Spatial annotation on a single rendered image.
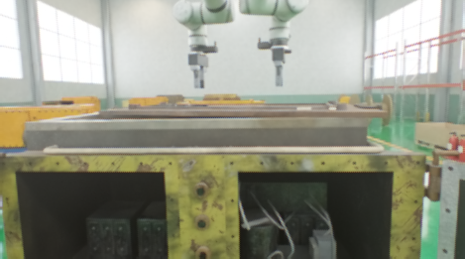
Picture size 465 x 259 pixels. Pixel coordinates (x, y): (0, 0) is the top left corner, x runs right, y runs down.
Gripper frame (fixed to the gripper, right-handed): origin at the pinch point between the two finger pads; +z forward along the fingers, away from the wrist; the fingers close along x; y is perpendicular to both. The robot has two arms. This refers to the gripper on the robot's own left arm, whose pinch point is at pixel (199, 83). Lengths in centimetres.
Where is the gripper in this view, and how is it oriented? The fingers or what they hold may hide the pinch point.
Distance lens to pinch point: 111.9
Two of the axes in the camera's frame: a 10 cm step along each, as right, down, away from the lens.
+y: -9.6, -0.1, 2.7
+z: 0.2, 10.0, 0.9
